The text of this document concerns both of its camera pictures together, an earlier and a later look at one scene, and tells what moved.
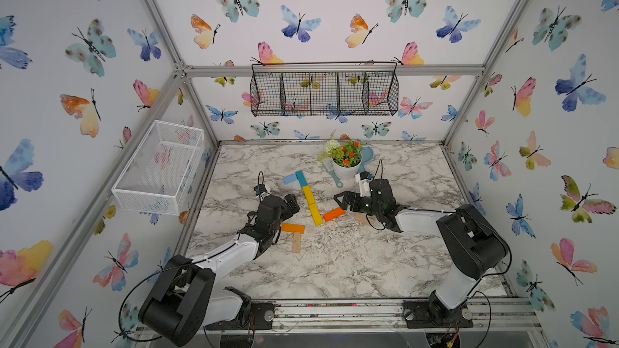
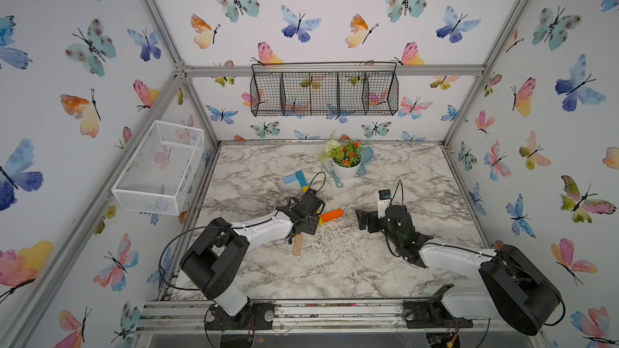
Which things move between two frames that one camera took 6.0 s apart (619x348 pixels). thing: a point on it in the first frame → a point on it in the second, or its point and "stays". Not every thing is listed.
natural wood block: [297, 242] stays
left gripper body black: [284, 213] → [311, 225]
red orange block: [334, 213] stays
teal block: [301, 178] stays
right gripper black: [355, 196] → [372, 217]
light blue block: [288, 180] stays
